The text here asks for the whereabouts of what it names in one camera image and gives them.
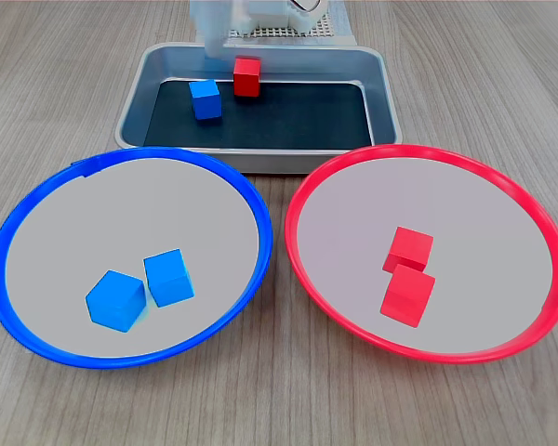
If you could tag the small red cube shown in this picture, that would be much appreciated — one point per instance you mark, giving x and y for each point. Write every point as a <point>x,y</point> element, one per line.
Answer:
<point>409,246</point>
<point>247,79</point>
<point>407,297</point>

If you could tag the small blue cube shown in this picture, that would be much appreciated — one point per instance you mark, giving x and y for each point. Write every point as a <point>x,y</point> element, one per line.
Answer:
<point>168,278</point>
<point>116,301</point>
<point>205,100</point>

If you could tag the black tray mat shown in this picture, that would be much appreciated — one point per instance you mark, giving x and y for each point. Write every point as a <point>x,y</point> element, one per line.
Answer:
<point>283,121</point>

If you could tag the steel tray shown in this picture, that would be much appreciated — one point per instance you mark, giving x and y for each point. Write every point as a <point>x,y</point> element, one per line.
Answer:
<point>269,161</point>

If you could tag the white plate with blue rim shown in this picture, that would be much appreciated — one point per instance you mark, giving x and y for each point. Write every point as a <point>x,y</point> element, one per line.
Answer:
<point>74,223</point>

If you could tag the white plate with red rim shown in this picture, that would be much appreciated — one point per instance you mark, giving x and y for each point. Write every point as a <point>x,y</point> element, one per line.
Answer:
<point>469,223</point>

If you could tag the pale perforated base plate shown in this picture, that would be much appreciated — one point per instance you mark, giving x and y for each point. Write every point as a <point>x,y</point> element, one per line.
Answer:
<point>321,28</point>

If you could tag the translucent sheet under base plate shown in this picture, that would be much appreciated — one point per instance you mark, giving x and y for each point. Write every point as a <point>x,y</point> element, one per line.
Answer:
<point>344,28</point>

